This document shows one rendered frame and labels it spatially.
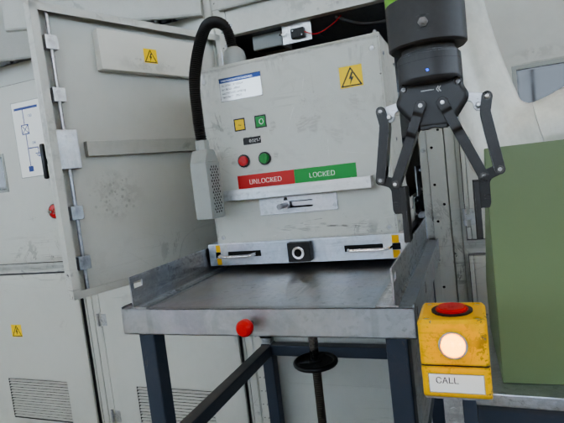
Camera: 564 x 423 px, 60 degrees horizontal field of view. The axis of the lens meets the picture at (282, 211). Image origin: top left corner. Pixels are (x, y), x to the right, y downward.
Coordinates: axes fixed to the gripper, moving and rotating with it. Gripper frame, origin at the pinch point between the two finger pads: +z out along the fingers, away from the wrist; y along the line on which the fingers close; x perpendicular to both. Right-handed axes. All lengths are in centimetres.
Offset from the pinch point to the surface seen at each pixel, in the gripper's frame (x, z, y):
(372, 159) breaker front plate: -53, -9, 18
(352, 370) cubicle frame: -87, 59, 37
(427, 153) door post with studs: -87, -9, 8
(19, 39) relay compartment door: -81, -70, 154
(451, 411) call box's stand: 1.6, 24.5, 0.6
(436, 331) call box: 3.7, 13.3, 1.4
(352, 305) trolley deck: -20.9, 17.4, 18.0
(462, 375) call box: 3.8, 18.8, -1.0
